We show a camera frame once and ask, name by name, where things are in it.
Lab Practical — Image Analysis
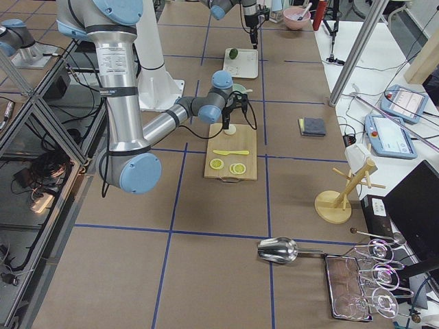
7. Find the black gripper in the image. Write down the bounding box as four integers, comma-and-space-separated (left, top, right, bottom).
222, 97, 235, 130
243, 5, 258, 49

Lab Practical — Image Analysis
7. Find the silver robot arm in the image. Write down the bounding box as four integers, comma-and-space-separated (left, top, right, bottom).
57, 1, 233, 194
200, 0, 260, 49

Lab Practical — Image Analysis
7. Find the light green bowl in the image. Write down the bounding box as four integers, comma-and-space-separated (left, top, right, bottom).
233, 84, 248, 96

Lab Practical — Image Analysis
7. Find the pink bowl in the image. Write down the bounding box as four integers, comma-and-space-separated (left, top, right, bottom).
283, 7, 311, 30

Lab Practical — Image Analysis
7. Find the bamboo cutting board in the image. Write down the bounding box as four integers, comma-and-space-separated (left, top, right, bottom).
204, 123, 257, 182

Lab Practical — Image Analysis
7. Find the green avocado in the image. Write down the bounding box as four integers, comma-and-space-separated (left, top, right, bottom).
228, 48, 239, 60

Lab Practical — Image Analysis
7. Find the white bear tray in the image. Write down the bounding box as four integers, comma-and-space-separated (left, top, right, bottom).
223, 48, 259, 79

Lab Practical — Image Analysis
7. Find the yellow plastic knife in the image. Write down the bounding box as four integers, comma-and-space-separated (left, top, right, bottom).
213, 149, 250, 156

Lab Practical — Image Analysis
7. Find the lemon slice upper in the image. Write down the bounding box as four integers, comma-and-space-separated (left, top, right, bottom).
209, 158, 224, 170

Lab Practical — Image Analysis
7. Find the black tripod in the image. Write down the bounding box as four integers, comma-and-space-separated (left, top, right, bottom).
323, 0, 345, 66

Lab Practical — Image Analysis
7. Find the grey and yellow cloth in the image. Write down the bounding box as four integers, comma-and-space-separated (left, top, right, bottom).
298, 117, 327, 136

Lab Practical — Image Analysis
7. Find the wooden mug tree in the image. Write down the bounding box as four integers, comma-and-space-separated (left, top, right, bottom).
314, 158, 385, 224

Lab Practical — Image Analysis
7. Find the steel scoop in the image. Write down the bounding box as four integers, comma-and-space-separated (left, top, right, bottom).
257, 236, 324, 264

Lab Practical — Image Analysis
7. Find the near teach pendant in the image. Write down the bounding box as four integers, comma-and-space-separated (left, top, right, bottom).
364, 114, 418, 160

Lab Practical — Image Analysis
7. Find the teach pendant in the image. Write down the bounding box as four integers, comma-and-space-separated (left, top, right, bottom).
380, 84, 428, 124
364, 114, 418, 160

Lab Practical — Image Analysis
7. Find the far teach pendant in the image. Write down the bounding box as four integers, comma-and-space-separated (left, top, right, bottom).
380, 84, 428, 124

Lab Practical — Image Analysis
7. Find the black box with label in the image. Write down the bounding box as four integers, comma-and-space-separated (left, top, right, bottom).
361, 195, 394, 238

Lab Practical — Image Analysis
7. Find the wine glass rear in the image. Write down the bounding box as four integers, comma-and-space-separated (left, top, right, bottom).
353, 239, 405, 268

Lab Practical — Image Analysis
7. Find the wine glass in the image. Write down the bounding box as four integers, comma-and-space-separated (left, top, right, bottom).
333, 288, 399, 321
358, 263, 414, 298
353, 239, 405, 268

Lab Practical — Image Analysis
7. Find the black monitor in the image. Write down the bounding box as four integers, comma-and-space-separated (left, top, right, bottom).
384, 160, 439, 260

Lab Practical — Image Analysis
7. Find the dark tray with glasses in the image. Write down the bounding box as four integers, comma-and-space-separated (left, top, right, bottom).
324, 255, 373, 323

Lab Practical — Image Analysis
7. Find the wine glass middle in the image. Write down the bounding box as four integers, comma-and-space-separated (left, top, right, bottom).
358, 263, 414, 298

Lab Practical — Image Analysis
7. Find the wine glass front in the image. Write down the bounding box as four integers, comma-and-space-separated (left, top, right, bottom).
333, 288, 399, 321

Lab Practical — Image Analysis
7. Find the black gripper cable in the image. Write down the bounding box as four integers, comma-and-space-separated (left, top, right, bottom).
178, 99, 258, 140

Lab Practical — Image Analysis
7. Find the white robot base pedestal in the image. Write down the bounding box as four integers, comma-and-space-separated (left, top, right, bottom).
134, 1, 185, 112

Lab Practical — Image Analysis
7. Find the aluminium frame post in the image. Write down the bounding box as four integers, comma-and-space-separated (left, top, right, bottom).
329, 0, 389, 107

